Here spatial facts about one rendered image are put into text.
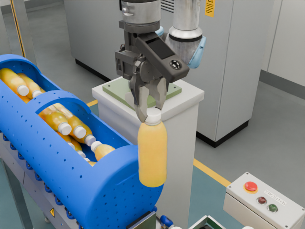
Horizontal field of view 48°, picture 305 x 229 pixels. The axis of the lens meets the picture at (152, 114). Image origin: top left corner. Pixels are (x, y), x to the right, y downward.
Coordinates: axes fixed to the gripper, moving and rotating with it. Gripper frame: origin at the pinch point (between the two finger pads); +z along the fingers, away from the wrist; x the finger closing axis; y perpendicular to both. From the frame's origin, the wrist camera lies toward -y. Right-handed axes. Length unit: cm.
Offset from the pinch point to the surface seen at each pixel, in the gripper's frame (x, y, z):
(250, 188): -26.5, -11.4, 30.7
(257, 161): -162, 58, 130
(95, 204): 11.6, 10.4, 25.6
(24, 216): 1, 117, 115
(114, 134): -13.8, 35.3, 27.1
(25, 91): -2, 76, 20
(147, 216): -1.8, 5.8, 36.1
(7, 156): 10, 81, 47
